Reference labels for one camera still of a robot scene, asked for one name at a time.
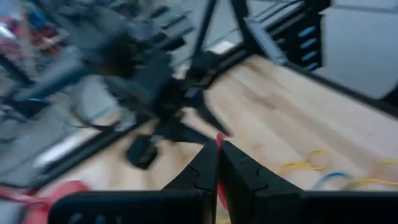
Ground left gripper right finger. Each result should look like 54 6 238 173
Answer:
220 140 398 224

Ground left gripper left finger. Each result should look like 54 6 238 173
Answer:
48 139 220 224

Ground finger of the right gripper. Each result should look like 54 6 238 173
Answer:
155 123 214 144
195 102 233 138

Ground red rubber band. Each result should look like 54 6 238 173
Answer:
215 133 231 215

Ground rubber bands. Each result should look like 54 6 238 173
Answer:
279 149 332 172

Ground teal rubber band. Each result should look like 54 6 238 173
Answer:
310 172 352 190

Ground yellow rubber band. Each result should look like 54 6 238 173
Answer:
341 160 398 187

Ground black tower with blue lights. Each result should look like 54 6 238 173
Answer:
287 0 325 72

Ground red desk lamp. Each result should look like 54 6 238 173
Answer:
0 179 91 224

